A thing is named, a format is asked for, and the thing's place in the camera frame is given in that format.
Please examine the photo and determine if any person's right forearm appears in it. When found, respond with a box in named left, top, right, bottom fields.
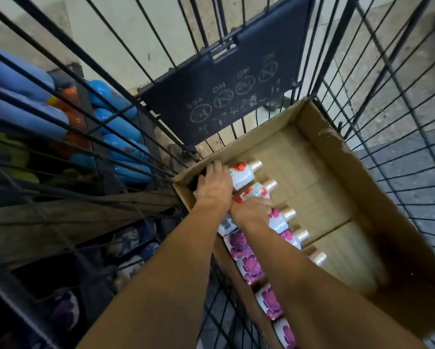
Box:
left=239, top=222, right=427, bottom=349

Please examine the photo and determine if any brown cardboard box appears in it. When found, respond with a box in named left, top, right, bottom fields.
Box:
left=172, top=98, right=435, bottom=349

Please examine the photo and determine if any person's right hand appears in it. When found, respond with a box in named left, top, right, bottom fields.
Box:
left=228, top=197, right=276, bottom=230

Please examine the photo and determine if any blue plastic bottle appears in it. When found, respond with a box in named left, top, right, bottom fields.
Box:
left=87, top=80, right=138, bottom=120
left=113, top=161, right=153, bottom=184
left=103, top=134, right=151, bottom=163
left=70, top=154, right=96, bottom=170
left=93, top=108, right=142, bottom=142

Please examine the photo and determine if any dark blue cart seat flap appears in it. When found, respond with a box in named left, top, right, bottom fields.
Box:
left=139, top=0, right=317, bottom=148

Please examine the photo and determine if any row of floral bottles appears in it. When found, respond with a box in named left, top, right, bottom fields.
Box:
left=217, top=206, right=328, bottom=349

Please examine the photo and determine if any red flower white bottle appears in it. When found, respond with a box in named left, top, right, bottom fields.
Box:
left=233, top=179, right=278, bottom=205
left=230, top=160, right=263, bottom=191

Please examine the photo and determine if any white purple floral pouch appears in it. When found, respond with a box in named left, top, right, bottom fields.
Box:
left=106, top=222, right=157, bottom=259
left=39, top=290, right=80, bottom=335
left=113, top=243, right=160, bottom=292

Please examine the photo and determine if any orange bottle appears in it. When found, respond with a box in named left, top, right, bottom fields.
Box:
left=66, top=111, right=87, bottom=134
left=52, top=132, right=91, bottom=159
left=46, top=87, right=82, bottom=112

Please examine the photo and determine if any yellow green package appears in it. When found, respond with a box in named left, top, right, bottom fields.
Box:
left=0, top=131, right=40, bottom=184

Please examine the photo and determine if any large blue bottle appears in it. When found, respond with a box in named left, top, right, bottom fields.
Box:
left=0, top=43, right=56, bottom=103
left=0, top=91, right=69, bottom=139

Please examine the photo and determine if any person's left hand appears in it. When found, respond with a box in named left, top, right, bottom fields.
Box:
left=194, top=160, right=234, bottom=213

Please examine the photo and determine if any black wire shopping cart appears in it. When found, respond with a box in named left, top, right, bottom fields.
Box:
left=0, top=0, right=435, bottom=349

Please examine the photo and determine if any person's left forearm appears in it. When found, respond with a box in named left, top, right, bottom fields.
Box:
left=75, top=200, right=232, bottom=349

